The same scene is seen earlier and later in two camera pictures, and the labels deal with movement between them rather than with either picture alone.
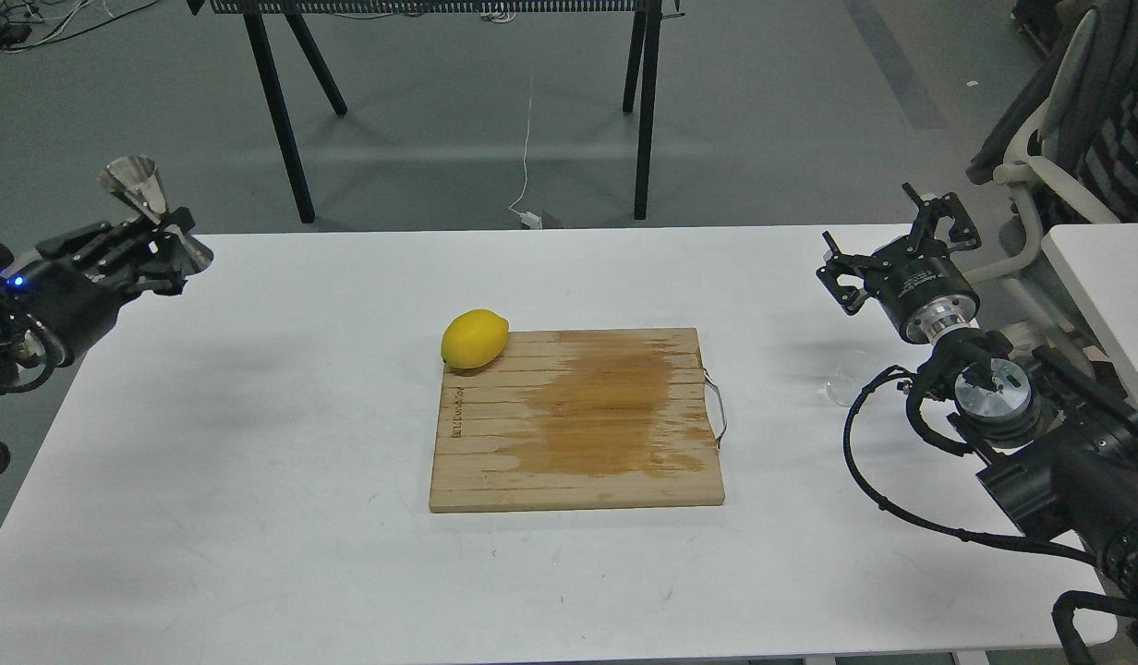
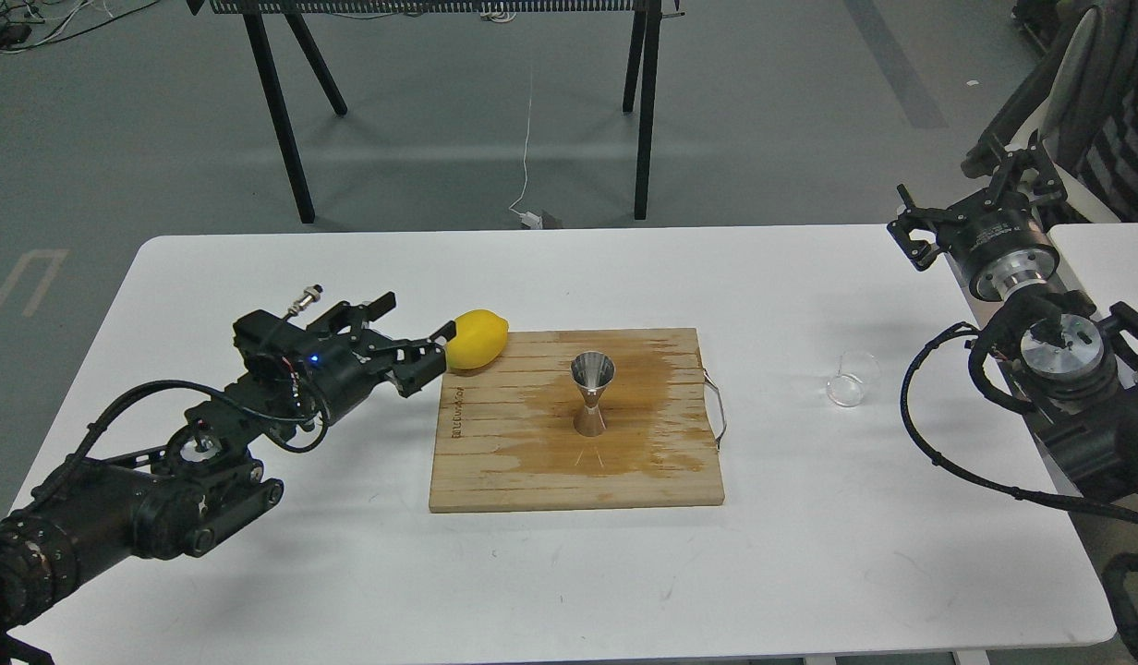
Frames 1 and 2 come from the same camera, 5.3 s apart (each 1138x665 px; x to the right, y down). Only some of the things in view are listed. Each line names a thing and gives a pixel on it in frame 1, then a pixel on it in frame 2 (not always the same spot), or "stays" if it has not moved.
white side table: [1116, 270] stays
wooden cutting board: [577, 419] stays
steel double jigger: [136, 179] → [592, 371]
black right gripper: [926, 296] → [1000, 243]
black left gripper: [84, 278] → [315, 372]
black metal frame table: [642, 66] stays
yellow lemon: [474, 339] stays
